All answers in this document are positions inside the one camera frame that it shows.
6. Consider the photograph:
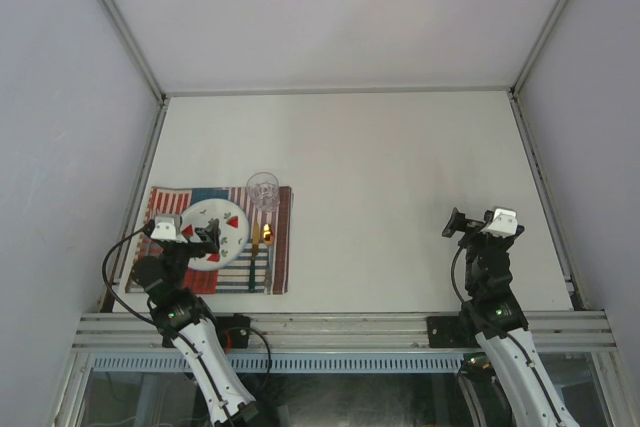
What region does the clear drinking glass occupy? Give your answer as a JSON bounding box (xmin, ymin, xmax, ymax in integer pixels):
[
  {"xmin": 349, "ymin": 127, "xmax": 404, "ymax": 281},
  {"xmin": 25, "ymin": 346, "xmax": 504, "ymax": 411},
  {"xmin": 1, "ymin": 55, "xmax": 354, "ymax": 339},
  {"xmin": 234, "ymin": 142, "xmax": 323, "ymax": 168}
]
[{"xmin": 246, "ymin": 172, "xmax": 280, "ymax": 213}]

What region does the pink handled spoon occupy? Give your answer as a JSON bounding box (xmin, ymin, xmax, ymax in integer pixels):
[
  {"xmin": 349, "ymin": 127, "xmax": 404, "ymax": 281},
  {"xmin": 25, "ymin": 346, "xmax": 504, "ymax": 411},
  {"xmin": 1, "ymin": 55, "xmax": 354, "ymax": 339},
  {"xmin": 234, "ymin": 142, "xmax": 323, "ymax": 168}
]
[{"xmin": 262, "ymin": 223, "xmax": 276, "ymax": 295}]

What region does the gold knife green handle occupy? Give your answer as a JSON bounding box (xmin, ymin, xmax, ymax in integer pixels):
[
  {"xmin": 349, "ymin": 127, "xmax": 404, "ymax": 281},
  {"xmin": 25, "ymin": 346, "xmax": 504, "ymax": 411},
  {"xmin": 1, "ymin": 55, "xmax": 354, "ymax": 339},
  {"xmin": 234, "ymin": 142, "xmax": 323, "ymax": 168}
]
[{"xmin": 248, "ymin": 221, "xmax": 261, "ymax": 293}]

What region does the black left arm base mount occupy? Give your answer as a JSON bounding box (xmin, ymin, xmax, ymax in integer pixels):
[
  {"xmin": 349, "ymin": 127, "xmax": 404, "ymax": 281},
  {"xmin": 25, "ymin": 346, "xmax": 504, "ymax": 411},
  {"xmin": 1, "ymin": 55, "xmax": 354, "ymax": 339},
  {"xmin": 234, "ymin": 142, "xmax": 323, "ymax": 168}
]
[{"xmin": 214, "ymin": 314, "xmax": 251, "ymax": 351}]

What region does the black left camera cable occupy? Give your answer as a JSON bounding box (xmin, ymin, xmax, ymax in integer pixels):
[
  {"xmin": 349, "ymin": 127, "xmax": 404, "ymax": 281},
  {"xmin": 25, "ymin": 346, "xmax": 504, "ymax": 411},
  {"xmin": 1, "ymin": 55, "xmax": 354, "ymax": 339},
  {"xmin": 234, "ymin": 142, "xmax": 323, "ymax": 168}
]
[{"xmin": 101, "ymin": 226, "xmax": 156, "ymax": 326}]

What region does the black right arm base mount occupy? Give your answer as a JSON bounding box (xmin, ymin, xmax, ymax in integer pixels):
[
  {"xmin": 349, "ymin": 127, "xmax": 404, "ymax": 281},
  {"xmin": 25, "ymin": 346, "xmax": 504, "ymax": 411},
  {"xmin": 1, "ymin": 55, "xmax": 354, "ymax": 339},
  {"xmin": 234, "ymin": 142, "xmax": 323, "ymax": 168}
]
[{"xmin": 426, "ymin": 315, "xmax": 477, "ymax": 349}]

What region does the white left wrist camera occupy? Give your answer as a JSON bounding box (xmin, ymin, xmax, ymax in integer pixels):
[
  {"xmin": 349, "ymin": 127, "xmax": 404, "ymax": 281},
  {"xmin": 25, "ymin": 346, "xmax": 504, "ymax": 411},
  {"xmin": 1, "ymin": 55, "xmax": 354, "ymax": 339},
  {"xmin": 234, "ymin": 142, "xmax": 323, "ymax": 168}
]
[{"xmin": 149, "ymin": 214, "xmax": 184, "ymax": 243}]

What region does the white watermelon pattern plate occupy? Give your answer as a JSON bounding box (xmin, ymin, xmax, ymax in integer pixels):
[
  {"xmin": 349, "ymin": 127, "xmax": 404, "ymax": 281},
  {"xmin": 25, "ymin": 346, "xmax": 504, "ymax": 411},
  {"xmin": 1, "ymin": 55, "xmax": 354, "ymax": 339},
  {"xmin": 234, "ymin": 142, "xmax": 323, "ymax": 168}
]
[{"xmin": 181, "ymin": 199, "xmax": 250, "ymax": 272}]

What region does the grey slotted cable duct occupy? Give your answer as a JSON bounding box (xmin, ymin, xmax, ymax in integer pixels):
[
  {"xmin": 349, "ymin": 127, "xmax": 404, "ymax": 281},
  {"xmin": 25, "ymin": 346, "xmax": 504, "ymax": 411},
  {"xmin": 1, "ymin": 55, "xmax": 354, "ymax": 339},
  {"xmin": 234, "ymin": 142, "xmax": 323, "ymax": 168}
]
[{"xmin": 90, "ymin": 352, "xmax": 464, "ymax": 374}]

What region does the aluminium front rail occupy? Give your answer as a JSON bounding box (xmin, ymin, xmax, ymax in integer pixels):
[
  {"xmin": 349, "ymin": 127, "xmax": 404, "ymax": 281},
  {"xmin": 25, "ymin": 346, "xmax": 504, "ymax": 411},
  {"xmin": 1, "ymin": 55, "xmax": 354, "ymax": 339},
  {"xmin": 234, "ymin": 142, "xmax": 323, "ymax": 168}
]
[{"xmin": 72, "ymin": 311, "xmax": 617, "ymax": 353}]

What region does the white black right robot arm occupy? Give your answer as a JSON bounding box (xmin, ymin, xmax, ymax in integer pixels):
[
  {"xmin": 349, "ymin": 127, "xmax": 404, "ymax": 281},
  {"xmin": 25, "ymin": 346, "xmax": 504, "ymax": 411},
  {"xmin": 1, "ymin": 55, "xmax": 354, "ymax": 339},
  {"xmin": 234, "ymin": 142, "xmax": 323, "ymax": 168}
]
[{"xmin": 442, "ymin": 207, "xmax": 578, "ymax": 426}]

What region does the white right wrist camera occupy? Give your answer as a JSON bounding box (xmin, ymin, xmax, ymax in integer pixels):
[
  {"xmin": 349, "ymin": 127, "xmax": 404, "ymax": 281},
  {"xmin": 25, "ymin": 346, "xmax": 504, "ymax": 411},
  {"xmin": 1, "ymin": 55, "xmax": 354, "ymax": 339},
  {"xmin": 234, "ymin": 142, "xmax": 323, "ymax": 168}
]
[{"xmin": 481, "ymin": 207, "xmax": 519, "ymax": 237}]

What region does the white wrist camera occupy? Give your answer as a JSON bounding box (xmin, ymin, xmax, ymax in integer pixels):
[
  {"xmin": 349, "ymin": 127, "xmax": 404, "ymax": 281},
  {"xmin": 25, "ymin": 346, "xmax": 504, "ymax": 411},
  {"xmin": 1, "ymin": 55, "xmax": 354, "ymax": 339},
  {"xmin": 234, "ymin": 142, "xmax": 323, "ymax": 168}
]
[
  {"xmin": 481, "ymin": 207, "xmax": 519, "ymax": 237},
  {"xmin": 149, "ymin": 214, "xmax": 184, "ymax": 243}
]

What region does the striped patchwork placemat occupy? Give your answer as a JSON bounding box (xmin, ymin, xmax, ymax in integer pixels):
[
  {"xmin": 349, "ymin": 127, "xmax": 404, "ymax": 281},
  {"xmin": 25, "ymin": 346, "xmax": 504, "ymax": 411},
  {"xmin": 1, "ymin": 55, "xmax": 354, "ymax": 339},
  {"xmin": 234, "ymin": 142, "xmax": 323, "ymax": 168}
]
[{"xmin": 144, "ymin": 186, "xmax": 293, "ymax": 295}]

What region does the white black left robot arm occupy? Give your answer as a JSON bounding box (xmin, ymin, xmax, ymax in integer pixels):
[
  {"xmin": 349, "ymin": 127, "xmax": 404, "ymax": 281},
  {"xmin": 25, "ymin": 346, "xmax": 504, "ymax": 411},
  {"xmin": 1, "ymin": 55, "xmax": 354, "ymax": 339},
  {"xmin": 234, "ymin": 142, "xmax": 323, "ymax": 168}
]
[{"xmin": 131, "ymin": 215, "xmax": 258, "ymax": 426}]

